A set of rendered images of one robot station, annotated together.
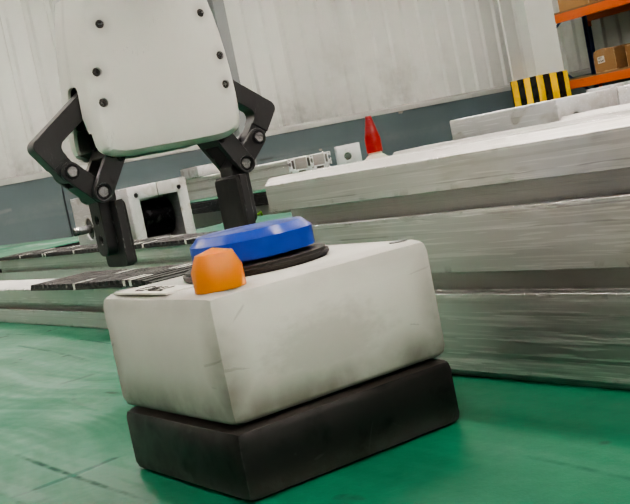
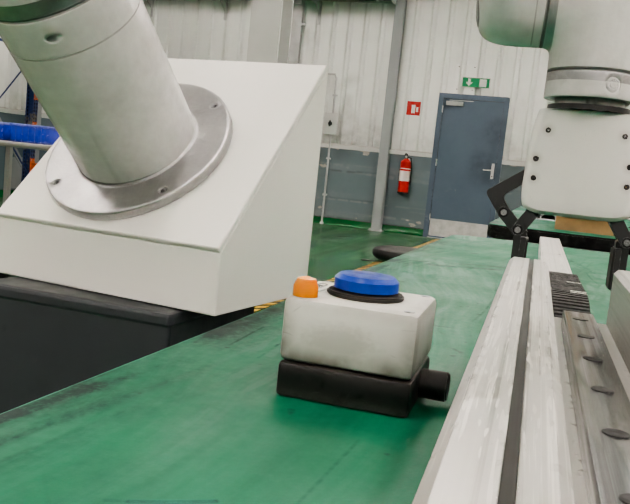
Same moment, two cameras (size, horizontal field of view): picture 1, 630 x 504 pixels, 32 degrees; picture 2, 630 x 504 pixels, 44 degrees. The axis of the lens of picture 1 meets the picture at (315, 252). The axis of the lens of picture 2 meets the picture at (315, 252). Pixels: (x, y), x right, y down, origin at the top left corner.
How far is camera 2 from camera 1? 0.32 m
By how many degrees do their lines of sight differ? 48
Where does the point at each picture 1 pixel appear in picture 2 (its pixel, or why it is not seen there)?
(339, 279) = (355, 315)
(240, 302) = (299, 304)
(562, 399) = not seen: hidden behind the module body
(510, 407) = (435, 427)
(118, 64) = (551, 157)
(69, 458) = not seen: hidden behind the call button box
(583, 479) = (331, 454)
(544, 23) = not seen: outside the picture
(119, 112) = (541, 186)
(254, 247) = (345, 284)
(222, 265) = (300, 285)
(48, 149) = (495, 195)
